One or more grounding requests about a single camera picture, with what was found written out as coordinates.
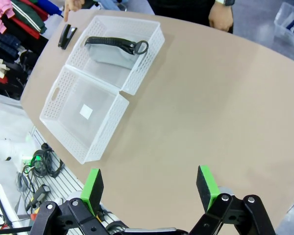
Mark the white perforated plastic basket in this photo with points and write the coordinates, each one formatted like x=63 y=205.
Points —
x=142 y=73

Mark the pink folded garment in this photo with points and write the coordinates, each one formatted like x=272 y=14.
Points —
x=0 y=12

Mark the grey pencil case black zipper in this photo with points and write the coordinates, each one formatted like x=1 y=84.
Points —
x=107 y=55

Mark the clear plastic storage box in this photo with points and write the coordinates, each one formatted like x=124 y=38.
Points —
x=290 y=19

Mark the black stapler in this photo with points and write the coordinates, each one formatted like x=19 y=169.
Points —
x=66 y=36

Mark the person in black jacket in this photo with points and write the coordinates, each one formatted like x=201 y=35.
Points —
x=181 y=9

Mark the green striped garment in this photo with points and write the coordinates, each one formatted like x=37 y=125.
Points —
x=29 y=14

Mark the white perforated basket with label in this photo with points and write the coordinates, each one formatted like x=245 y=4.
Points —
x=63 y=83

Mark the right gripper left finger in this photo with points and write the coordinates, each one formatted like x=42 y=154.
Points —
x=93 y=191

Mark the aluminium table frame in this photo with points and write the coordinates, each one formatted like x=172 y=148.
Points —
x=63 y=178

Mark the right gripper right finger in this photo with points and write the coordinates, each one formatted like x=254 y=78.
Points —
x=210 y=186

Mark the person's right hand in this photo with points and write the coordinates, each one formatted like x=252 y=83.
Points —
x=73 y=6

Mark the navy folded garment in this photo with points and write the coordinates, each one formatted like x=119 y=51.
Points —
x=2 y=41

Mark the person's left hand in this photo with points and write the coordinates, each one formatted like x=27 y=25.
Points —
x=220 y=18

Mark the red folded garment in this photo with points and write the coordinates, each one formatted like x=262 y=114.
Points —
x=22 y=28

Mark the white power strip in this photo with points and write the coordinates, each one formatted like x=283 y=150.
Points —
x=26 y=161

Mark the black floor tripod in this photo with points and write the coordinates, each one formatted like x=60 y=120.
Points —
x=0 y=195

